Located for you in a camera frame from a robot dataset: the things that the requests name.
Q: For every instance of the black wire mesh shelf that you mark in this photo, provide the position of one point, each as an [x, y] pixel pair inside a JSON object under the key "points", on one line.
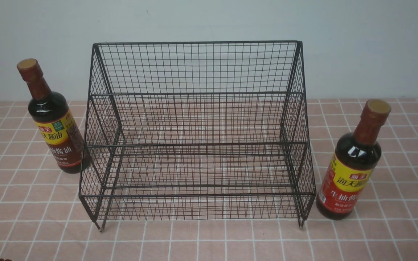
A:
{"points": [[197, 131]]}

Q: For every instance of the soy sauce bottle red label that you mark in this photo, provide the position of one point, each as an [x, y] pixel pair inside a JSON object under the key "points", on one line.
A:
{"points": [[356, 155]]}

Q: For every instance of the soy sauce bottle brown label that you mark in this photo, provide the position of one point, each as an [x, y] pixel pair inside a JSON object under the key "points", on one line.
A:
{"points": [[54, 120]]}

